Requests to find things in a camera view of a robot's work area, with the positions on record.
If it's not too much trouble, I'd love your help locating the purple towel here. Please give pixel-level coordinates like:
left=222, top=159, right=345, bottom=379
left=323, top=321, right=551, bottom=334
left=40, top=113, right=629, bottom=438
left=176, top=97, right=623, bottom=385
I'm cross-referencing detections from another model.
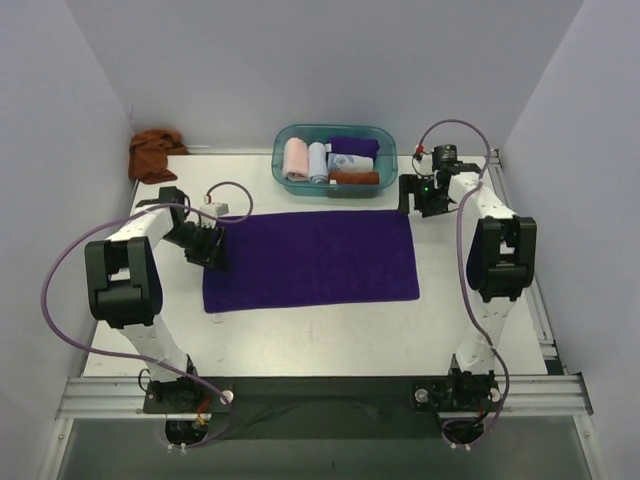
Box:
left=327, top=136, right=380, bottom=159
left=202, top=210, right=420, bottom=314

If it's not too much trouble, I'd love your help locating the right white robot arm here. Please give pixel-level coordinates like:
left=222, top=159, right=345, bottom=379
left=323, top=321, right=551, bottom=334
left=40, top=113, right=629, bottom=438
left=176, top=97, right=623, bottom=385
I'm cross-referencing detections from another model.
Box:
left=398, top=145, right=537, bottom=410

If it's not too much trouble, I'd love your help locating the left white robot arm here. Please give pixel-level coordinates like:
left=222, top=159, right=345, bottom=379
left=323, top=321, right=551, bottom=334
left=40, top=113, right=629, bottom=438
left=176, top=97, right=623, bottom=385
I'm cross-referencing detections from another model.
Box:
left=84, top=187, right=228, bottom=412

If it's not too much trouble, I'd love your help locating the teal plastic basket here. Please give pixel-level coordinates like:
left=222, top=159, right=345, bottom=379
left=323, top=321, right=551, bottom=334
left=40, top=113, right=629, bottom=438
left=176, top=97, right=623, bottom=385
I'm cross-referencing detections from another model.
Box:
left=271, top=124, right=398, bottom=198

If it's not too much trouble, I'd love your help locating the purple folded towel in basket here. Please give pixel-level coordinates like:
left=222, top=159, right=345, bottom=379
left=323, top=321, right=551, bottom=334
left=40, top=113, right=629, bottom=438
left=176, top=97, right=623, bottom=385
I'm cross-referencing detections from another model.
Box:
left=327, top=136, right=380, bottom=159

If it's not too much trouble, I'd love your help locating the brown rolled towel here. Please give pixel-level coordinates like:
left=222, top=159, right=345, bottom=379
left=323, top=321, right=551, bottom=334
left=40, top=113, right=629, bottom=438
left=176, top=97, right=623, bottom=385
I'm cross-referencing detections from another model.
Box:
left=328, top=171, right=380, bottom=185

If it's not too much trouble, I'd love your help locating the white patterned rolled towel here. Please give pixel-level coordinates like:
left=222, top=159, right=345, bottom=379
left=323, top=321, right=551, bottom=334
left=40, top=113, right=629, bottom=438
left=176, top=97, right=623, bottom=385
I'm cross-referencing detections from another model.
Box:
left=327, top=153, right=374, bottom=172

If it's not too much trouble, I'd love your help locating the brown crumpled towel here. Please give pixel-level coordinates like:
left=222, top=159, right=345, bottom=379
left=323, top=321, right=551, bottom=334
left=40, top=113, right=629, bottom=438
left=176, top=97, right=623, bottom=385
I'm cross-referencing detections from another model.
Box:
left=128, top=129, right=188, bottom=185

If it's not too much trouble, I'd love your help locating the light blue rolled towel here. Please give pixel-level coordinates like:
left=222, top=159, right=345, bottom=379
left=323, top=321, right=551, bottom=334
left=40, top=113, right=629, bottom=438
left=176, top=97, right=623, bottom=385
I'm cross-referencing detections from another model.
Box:
left=308, top=142, right=329, bottom=184

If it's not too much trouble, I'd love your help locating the pink rolled towel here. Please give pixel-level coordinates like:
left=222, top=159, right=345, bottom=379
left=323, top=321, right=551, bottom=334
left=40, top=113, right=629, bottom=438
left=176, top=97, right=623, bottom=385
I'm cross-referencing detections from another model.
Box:
left=282, top=137, right=309, bottom=182

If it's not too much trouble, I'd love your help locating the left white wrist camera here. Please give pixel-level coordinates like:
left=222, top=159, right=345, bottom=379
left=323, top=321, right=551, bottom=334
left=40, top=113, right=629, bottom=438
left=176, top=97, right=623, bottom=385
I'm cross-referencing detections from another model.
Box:
left=200, top=202, right=229, bottom=219

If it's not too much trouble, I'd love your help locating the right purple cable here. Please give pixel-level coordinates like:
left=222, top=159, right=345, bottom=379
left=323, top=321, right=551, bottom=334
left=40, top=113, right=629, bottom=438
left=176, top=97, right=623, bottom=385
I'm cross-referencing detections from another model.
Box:
left=413, top=118, right=511, bottom=446

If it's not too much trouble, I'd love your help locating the purple cable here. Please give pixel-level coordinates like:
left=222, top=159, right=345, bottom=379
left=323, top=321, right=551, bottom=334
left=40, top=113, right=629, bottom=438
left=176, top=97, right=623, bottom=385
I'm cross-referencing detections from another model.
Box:
left=413, top=118, right=511, bottom=446
left=42, top=180, right=257, bottom=449

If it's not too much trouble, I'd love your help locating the aluminium right side rail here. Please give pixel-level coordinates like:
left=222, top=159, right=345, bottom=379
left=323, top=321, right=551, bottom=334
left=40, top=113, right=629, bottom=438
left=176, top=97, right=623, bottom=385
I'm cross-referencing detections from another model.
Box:
left=488, top=148, right=567, bottom=376

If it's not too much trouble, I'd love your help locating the aluminium rail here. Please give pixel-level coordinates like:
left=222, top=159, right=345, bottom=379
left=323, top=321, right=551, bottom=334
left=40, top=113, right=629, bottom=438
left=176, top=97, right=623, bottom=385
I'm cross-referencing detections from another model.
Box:
left=488, top=148, right=567, bottom=376
left=56, top=375, right=593, bottom=419

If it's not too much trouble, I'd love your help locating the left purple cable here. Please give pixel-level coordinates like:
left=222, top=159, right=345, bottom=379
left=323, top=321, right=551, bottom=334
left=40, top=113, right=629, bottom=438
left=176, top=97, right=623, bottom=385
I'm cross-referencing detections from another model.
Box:
left=42, top=180, right=257, bottom=449

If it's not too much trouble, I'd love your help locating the aluminium front rail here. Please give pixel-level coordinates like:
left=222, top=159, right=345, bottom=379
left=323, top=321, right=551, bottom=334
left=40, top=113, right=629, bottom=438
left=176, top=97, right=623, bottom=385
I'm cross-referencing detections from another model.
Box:
left=56, top=375, right=593, bottom=419

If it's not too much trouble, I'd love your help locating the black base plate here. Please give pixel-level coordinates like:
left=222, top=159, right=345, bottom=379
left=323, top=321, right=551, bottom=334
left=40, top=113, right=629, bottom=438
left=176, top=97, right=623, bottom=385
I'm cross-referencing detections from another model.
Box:
left=142, top=372, right=502, bottom=444

